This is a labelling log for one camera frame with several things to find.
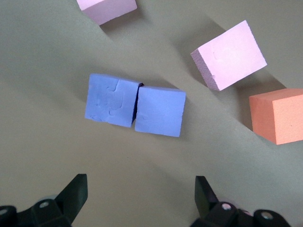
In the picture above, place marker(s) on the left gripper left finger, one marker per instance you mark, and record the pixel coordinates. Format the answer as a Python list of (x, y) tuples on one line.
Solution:
[(71, 201)]

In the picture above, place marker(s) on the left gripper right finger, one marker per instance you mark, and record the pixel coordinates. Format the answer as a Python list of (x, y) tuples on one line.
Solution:
[(206, 201)]

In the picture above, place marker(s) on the pink foam cube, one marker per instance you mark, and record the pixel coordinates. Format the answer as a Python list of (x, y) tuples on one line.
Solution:
[(229, 54), (106, 9)]

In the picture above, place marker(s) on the purple foam cube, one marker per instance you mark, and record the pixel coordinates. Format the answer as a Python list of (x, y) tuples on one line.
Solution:
[(161, 111), (109, 99)]

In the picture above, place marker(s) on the orange foam cube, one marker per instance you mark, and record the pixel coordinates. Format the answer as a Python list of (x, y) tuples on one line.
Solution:
[(279, 116)]

